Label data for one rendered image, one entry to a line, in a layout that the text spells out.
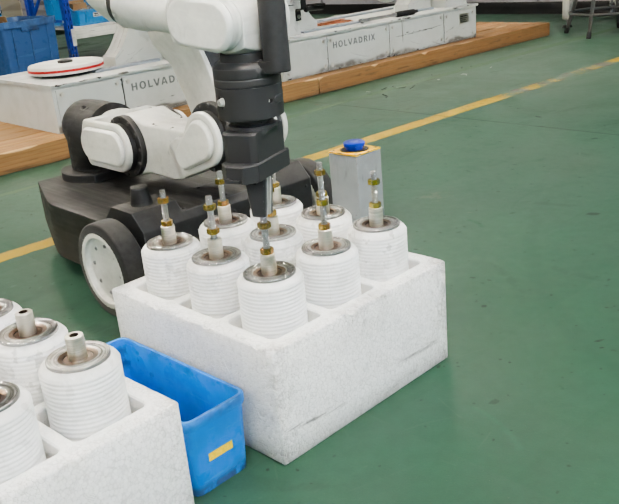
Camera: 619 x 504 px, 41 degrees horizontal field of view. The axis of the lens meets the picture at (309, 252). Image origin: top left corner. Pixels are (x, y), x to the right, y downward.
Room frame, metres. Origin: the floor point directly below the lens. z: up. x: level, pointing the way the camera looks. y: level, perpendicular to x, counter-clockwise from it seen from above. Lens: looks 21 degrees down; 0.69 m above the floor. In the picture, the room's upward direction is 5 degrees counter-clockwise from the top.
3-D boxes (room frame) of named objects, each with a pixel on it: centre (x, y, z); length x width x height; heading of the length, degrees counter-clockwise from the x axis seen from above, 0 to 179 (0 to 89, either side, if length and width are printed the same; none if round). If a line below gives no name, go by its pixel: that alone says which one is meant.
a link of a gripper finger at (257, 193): (1.07, 0.06, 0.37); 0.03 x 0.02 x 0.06; 63
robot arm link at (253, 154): (1.09, 0.06, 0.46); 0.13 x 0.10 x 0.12; 153
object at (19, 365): (0.96, 0.37, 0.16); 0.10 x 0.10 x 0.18
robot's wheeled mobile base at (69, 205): (1.93, 0.36, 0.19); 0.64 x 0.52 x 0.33; 41
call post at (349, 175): (1.51, -0.10, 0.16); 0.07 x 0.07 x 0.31; 44
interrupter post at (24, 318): (0.96, 0.37, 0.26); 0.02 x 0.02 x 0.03
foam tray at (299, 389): (1.25, 0.05, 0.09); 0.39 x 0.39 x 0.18; 44
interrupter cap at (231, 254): (1.17, 0.14, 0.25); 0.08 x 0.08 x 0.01
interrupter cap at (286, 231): (1.25, 0.05, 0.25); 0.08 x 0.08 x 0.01
